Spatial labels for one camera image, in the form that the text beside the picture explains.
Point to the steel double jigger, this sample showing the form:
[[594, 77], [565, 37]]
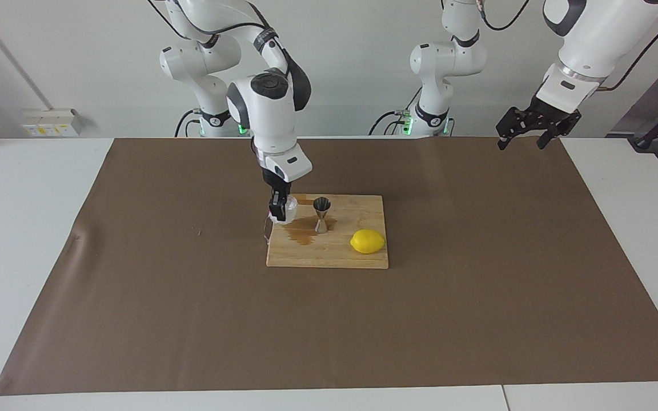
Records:
[[321, 225]]

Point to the clear crinkled glass cup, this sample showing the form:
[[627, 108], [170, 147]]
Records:
[[291, 210]]

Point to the brown paper table mat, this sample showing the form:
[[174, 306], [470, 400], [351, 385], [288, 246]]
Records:
[[329, 331]]

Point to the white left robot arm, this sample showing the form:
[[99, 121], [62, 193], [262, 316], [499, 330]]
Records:
[[592, 40]]

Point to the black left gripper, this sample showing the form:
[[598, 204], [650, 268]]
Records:
[[546, 117]]

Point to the white wall socket box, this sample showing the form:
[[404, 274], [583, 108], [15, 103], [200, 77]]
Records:
[[49, 128]]

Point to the yellow lemon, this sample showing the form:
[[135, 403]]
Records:
[[367, 241]]

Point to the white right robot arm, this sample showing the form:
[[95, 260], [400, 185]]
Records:
[[272, 114]]

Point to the white wall conduit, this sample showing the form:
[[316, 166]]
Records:
[[15, 63]]

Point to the wooden cutting board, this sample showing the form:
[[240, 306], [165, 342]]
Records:
[[329, 257]]

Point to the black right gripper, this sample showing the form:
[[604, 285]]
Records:
[[275, 181]]

